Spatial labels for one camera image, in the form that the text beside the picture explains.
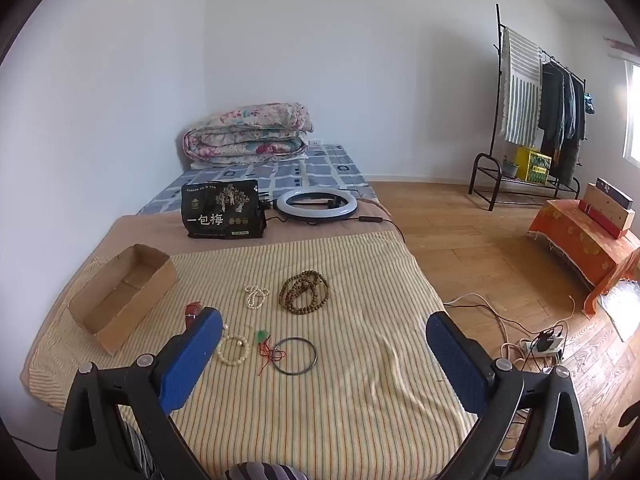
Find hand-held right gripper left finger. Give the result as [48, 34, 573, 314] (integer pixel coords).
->
[56, 306, 224, 480]

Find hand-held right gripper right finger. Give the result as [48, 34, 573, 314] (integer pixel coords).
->
[425, 311, 590, 480]

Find cream bead bracelet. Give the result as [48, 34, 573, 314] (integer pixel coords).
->
[215, 327, 251, 367]

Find green pendant red cord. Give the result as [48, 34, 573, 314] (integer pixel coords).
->
[255, 329, 290, 378]

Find white pearl bracelet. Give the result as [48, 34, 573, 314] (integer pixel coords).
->
[244, 285, 271, 312]

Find dark thin bangle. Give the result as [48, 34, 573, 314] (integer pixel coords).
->
[272, 337, 318, 376]

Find brown wooden bead necklace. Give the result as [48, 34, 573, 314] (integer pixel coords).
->
[278, 270, 331, 315]

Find black charger plug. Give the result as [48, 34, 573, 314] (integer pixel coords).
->
[535, 327, 566, 353]

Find yellow striped blanket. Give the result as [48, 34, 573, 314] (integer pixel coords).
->
[20, 232, 478, 480]

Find black snack bag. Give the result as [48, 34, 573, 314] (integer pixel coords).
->
[181, 180, 267, 240]

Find orange cloth covered table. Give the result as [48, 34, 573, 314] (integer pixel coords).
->
[527, 199, 640, 316]

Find tan bed cover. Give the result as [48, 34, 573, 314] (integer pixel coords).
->
[95, 197, 407, 266]

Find white floor mat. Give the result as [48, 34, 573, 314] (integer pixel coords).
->
[597, 280, 640, 343]

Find red long box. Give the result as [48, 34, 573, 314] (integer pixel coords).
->
[577, 200, 626, 240]

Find yellow box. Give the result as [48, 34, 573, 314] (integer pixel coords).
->
[515, 146, 552, 183]

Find tan cardboard box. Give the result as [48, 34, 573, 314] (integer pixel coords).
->
[584, 183, 636, 231]

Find blue patterned bedsheet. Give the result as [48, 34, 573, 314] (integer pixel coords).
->
[136, 144, 375, 216]

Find folded floral quilt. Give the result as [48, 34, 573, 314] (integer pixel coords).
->
[182, 102, 315, 165]

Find dark blue long box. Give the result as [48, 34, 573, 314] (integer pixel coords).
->
[595, 177, 636, 211]

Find dark hanging clothes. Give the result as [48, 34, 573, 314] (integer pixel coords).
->
[537, 57, 587, 186]

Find striped hanging rug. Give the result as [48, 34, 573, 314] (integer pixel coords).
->
[500, 26, 544, 146]

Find window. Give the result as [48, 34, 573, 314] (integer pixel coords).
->
[622, 60, 640, 163]

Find black metal clothes rack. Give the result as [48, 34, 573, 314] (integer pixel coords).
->
[468, 4, 587, 211]

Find white power strip with cables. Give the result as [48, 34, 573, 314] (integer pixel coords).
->
[500, 295, 577, 361]

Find black ring light cable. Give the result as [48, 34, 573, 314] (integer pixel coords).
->
[350, 215, 407, 241]

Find white ring light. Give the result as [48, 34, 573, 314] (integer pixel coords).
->
[276, 188, 359, 222]

